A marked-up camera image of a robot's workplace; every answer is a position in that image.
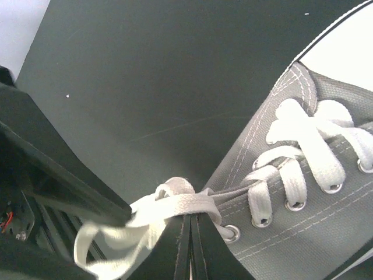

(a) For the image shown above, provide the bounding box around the white shoelace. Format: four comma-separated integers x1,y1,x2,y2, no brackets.
74,99,372,279

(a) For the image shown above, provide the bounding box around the grey canvas sneaker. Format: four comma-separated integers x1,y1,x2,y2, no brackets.
204,1,372,279

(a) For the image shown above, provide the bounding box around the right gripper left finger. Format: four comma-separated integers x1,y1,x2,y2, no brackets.
128,215,191,280

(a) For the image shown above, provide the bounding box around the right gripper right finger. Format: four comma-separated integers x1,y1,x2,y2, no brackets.
191,213,254,280

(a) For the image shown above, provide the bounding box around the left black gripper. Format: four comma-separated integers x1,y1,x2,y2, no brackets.
1,84,131,279

